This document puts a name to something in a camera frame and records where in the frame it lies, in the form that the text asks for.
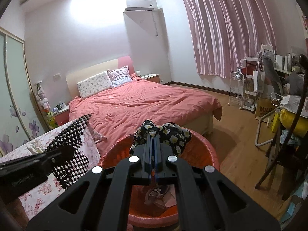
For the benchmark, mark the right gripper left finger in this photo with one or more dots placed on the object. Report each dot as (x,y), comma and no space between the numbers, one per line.
(144,152)

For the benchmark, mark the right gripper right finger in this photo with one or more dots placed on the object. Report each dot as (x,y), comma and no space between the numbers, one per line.
(161,152)

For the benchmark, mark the black floral daisy cloth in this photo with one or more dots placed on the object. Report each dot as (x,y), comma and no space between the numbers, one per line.
(169,133)

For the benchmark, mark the black white mesh mat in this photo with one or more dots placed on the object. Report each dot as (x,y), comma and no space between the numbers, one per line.
(73,165)

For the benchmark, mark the blue grey gift bag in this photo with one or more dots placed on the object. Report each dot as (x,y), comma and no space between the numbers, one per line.
(161,196)

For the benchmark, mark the bed with coral duvet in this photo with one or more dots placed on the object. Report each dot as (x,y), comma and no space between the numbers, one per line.
(119,111)

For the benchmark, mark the wardrobe with purple flowers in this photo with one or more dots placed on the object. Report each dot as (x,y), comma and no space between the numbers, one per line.
(21,119)

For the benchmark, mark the right bedside table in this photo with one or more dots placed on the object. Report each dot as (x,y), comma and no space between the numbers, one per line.
(151,77)

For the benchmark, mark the red left nightstand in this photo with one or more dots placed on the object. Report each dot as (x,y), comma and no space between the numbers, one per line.
(62,117)

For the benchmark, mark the striped purple pillow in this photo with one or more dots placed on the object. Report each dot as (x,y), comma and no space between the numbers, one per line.
(119,76)

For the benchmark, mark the floral white pillow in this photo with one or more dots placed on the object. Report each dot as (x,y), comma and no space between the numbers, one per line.
(94,84)

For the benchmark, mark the hanging plush toy column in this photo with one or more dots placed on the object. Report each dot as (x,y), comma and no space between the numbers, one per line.
(45,107)

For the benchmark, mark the beige pink headboard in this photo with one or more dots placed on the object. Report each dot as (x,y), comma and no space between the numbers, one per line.
(77,76)

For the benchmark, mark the cluttered desk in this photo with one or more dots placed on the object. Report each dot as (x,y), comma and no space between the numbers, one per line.
(286,149)

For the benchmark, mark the white storage cart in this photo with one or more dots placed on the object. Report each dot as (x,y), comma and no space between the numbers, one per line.
(254,82)

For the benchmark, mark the yellow bag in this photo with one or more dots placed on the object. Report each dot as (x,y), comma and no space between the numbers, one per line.
(287,118)

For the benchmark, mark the pink satin curtain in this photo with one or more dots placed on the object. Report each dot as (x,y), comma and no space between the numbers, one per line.
(226,31)

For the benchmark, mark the white air conditioner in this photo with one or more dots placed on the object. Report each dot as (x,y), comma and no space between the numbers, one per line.
(139,5)

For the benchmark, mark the white wire rack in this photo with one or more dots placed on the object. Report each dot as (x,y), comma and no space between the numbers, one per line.
(236,93)

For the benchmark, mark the wall power socket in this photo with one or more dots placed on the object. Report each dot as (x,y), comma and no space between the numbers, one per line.
(57,76)

